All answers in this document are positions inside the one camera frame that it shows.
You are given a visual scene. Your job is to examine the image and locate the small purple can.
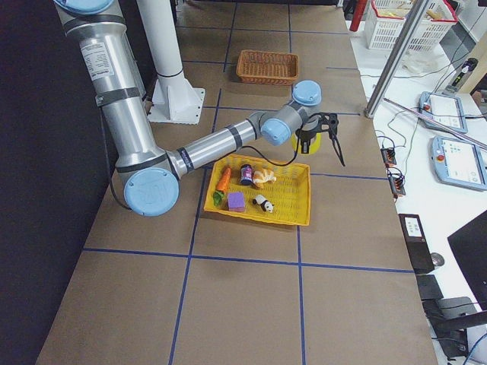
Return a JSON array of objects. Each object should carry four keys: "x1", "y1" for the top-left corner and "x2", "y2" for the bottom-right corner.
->
[{"x1": 240, "y1": 163, "x2": 253, "y2": 186}]

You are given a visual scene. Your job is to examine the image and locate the purple block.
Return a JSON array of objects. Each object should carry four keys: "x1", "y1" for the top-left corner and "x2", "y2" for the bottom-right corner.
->
[{"x1": 228, "y1": 192, "x2": 246, "y2": 212}]

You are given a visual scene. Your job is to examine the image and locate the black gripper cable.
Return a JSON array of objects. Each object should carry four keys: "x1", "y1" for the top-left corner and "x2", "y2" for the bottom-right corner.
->
[{"x1": 108, "y1": 146, "x2": 298, "y2": 210}]

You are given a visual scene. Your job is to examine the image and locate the toy carrot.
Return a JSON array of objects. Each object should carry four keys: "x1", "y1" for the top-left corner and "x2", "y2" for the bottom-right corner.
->
[{"x1": 212, "y1": 167, "x2": 231, "y2": 207}]

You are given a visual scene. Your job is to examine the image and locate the toy croissant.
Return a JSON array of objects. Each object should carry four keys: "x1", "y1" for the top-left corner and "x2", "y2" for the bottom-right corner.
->
[{"x1": 253, "y1": 169, "x2": 277, "y2": 189}]

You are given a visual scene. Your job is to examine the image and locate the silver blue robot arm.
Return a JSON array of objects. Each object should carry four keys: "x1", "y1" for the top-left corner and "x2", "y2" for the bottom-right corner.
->
[{"x1": 53, "y1": 1, "x2": 345, "y2": 217}]

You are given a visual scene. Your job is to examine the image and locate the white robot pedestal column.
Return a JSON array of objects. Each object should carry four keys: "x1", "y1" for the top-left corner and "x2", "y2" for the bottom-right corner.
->
[{"x1": 137, "y1": 0, "x2": 183, "y2": 78}]

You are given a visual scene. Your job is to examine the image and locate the white plastic crate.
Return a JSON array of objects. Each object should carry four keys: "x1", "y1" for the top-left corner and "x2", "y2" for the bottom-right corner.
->
[{"x1": 365, "y1": 0, "x2": 460, "y2": 51}]

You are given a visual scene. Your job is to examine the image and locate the black monitor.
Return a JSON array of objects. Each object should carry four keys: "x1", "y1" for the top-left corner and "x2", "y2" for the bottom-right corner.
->
[{"x1": 447, "y1": 211, "x2": 487, "y2": 310}]

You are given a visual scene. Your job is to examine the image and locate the toy panda figure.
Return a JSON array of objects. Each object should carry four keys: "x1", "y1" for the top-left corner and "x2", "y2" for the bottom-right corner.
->
[{"x1": 252, "y1": 194, "x2": 274, "y2": 213}]

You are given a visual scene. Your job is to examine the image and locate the aluminium frame post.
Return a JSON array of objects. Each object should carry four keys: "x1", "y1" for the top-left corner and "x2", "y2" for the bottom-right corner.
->
[{"x1": 364, "y1": 0, "x2": 430, "y2": 119}]

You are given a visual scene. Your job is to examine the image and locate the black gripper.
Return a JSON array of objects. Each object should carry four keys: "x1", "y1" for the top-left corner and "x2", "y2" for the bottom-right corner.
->
[{"x1": 296, "y1": 113, "x2": 345, "y2": 167}]

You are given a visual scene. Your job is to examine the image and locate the black box device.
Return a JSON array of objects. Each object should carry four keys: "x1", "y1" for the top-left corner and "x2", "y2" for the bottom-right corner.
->
[{"x1": 398, "y1": 214, "x2": 434, "y2": 275}]

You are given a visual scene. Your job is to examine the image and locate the blue teach pendant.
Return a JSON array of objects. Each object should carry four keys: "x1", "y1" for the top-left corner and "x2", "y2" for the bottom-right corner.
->
[
  {"x1": 430, "y1": 136, "x2": 486, "y2": 192},
  {"x1": 419, "y1": 91, "x2": 468, "y2": 134}
]

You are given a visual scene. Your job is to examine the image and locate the yellow plastic basket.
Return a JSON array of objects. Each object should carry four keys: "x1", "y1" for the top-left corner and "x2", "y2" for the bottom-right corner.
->
[{"x1": 204, "y1": 154, "x2": 311, "y2": 226}]

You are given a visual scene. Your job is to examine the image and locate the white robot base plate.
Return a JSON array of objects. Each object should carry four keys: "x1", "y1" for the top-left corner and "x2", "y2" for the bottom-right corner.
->
[{"x1": 148, "y1": 78, "x2": 205, "y2": 125}]

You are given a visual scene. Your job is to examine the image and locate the brown wicker basket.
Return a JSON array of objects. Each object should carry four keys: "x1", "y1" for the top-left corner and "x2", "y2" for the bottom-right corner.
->
[{"x1": 236, "y1": 49, "x2": 299, "y2": 86}]

